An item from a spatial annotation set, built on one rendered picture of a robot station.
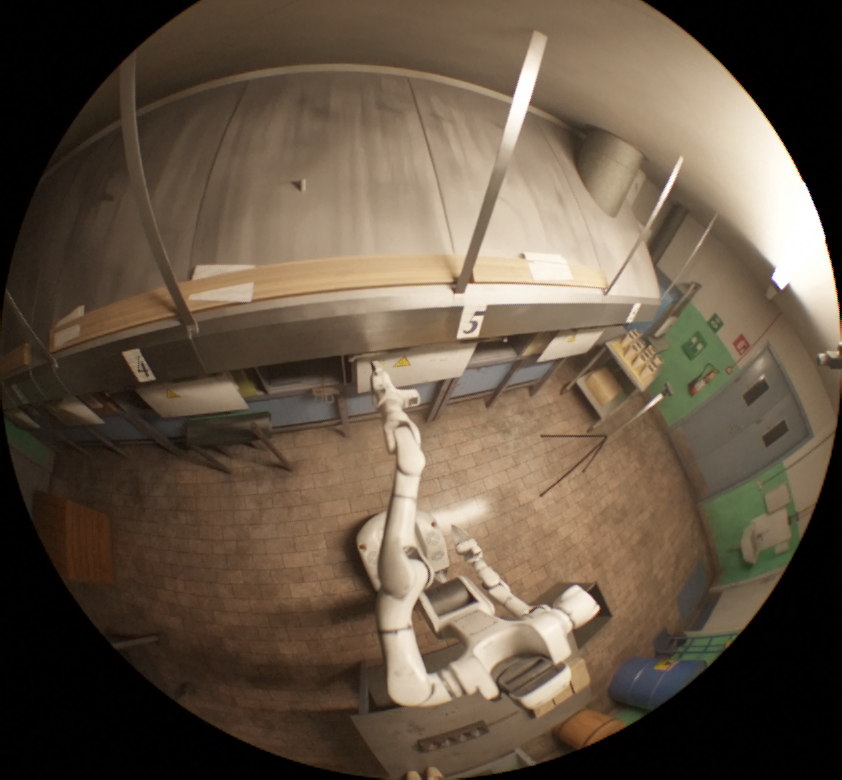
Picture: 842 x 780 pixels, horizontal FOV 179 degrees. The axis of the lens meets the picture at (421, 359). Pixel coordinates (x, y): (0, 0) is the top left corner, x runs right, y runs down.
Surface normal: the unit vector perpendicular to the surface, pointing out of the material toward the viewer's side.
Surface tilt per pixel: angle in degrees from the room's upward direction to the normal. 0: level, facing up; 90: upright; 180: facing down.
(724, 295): 90
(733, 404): 90
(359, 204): 33
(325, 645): 0
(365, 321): 80
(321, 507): 0
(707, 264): 90
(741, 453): 90
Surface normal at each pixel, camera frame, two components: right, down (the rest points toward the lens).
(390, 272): 0.30, -0.09
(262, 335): 0.32, 0.65
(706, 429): -0.94, 0.13
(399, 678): -0.03, -0.90
